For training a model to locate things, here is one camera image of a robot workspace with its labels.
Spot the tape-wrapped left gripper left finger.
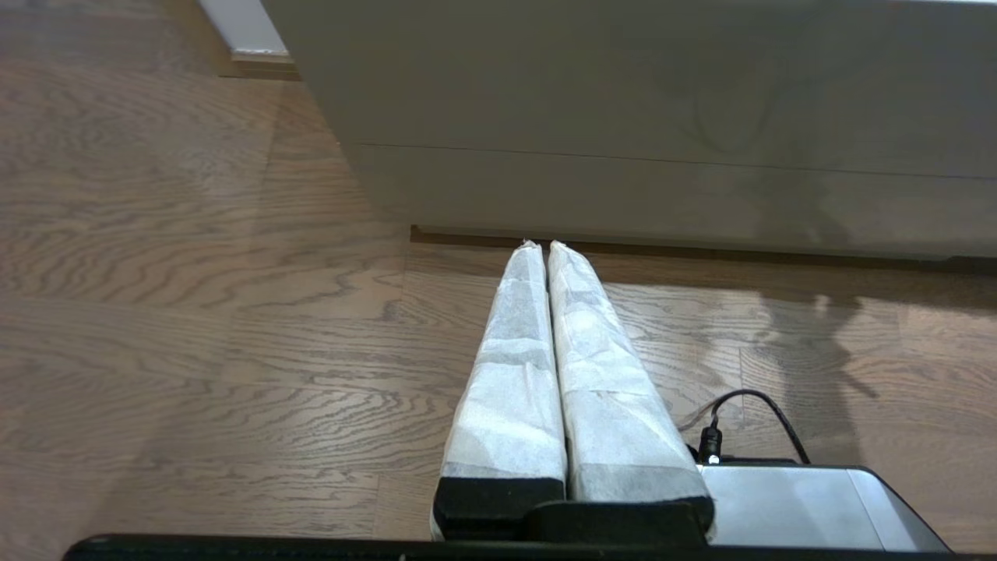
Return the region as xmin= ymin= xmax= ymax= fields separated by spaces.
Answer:
xmin=430 ymin=239 xmax=569 ymax=541

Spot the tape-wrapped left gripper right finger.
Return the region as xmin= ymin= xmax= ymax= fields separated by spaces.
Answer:
xmin=548 ymin=239 xmax=717 ymax=541

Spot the grey glossy drawer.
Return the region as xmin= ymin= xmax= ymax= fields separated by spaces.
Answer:
xmin=341 ymin=143 xmax=997 ymax=263

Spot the silver robot base housing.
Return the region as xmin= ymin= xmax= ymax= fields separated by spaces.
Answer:
xmin=696 ymin=460 xmax=949 ymax=551

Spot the grey glossy low cabinet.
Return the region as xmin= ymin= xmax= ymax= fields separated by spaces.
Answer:
xmin=260 ymin=0 xmax=997 ymax=275

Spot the black base cable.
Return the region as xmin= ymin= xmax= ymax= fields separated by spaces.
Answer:
xmin=676 ymin=389 xmax=812 ymax=467

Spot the white door frame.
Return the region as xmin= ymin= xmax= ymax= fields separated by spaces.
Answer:
xmin=196 ymin=0 xmax=303 ymax=83

